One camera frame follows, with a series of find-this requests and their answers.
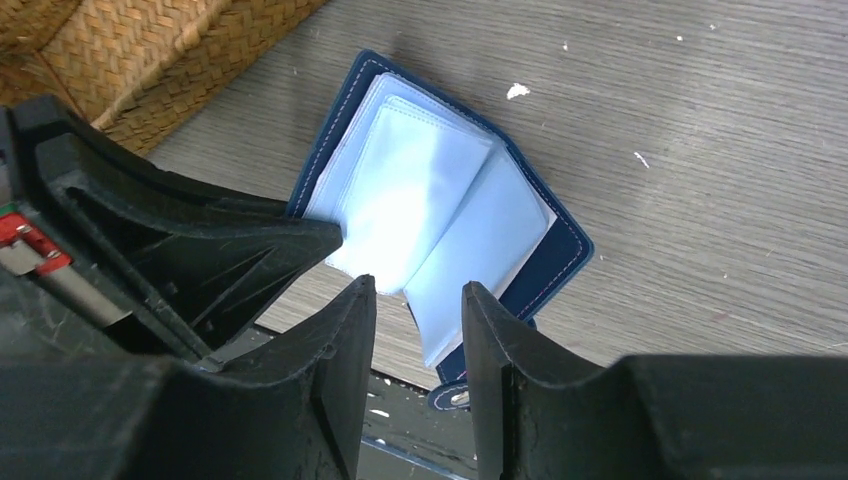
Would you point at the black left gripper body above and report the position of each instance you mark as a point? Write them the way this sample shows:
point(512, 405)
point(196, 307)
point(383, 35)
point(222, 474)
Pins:
point(55, 299)

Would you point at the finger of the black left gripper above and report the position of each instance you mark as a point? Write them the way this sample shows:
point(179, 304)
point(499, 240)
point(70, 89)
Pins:
point(208, 259)

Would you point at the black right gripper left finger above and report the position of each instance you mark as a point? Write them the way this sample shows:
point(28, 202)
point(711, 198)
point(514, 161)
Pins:
point(145, 417)

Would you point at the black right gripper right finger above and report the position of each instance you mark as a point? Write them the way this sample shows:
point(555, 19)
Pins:
point(540, 411)

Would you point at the blue leather card holder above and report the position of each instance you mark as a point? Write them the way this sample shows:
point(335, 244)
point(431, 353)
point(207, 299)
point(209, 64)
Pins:
point(429, 196)

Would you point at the woven divided basket tray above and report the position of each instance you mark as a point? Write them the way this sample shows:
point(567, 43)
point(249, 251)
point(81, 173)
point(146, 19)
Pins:
point(137, 69)

